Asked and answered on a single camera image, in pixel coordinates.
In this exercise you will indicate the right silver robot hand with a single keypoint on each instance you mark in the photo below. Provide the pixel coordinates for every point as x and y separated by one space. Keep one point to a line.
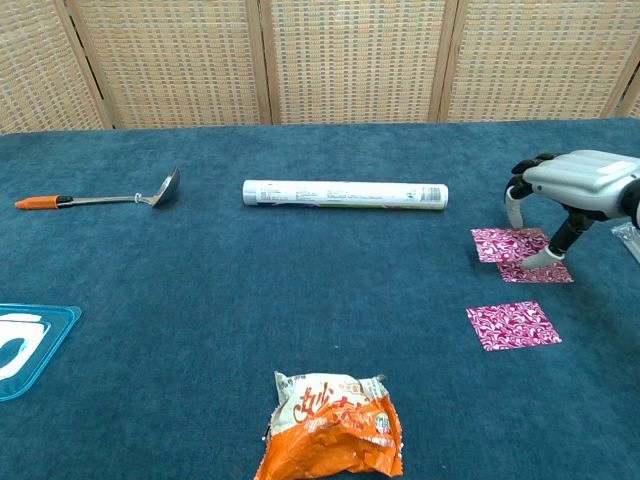
585 177

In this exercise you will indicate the pink patterned card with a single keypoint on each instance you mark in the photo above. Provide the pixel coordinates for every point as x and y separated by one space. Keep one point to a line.
515 326
495 245
550 274

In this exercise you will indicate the clear plastic wrapped straw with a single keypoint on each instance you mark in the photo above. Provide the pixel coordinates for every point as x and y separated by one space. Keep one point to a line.
629 237

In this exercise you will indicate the white printed paper roll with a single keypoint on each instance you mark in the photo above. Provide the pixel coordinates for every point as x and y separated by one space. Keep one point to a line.
345 195

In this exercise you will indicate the woven bamboo folding screen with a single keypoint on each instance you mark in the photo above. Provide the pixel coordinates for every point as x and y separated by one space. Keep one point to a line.
350 60

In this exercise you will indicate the orange and white snack bag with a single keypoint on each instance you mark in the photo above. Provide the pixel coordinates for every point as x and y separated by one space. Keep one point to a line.
330 440

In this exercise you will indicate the teal carpet table cover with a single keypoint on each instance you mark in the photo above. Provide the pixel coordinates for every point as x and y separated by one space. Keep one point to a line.
200 275

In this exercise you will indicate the blue translucent plastic lid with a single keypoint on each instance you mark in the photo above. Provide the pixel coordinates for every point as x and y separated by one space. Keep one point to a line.
55 330

